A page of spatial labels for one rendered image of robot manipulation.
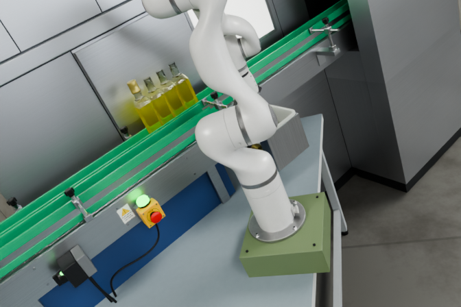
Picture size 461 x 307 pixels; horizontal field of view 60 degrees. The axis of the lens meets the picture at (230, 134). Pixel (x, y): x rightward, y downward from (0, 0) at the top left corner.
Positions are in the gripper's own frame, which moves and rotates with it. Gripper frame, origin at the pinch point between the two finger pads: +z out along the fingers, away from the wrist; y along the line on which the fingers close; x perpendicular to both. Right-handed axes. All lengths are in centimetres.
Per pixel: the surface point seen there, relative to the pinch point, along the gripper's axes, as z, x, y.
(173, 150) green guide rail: -3.1, -5.3, 34.8
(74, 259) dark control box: 4, 1, 82
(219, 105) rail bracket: -8.6, -1.9, 12.0
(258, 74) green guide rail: -4.4, -13.4, -18.3
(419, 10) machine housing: 8, 8, -108
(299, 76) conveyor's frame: 7.0, -10.7, -37.3
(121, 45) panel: -39, -31, 25
